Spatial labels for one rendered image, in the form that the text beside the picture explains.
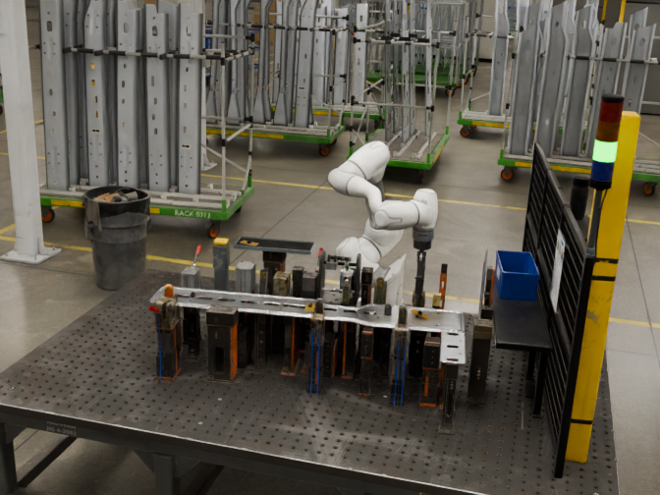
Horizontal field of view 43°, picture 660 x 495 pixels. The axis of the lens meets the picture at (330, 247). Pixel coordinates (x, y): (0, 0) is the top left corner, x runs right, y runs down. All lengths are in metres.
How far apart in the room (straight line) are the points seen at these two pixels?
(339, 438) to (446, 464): 0.42
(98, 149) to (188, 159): 0.88
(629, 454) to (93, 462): 2.81
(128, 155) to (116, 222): 1.91
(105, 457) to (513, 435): 2.13
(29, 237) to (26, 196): 0.34
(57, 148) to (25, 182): 1.05
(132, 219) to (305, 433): 3.36
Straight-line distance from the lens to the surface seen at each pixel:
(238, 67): 11.49
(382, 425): 3.41
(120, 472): 4.42
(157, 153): 8.06
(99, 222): 6.34
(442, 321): 3.62
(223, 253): 4.00
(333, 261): 3.77
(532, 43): 10.31
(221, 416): 3.44
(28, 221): 7.29
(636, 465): 4.81
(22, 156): 7.16
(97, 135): 8.25
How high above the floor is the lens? 2.44
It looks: 19 degrees down
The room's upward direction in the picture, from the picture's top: 2 degrees clockwise
